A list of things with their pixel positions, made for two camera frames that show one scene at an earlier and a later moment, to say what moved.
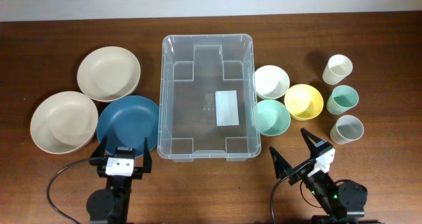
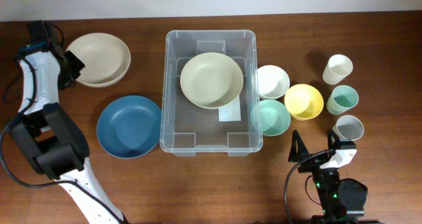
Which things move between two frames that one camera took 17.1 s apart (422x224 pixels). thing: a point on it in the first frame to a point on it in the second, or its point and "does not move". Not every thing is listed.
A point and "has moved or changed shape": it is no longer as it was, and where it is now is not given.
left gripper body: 99,164 to 72,68
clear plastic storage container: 208,103 does not move
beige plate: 62,122 has moved or changed shape
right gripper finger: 312,141 to 334,145
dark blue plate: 127,120 does not move
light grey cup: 347,128 does not move
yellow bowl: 303,101 does not move
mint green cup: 343,98 does not move
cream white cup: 337,68 does not move
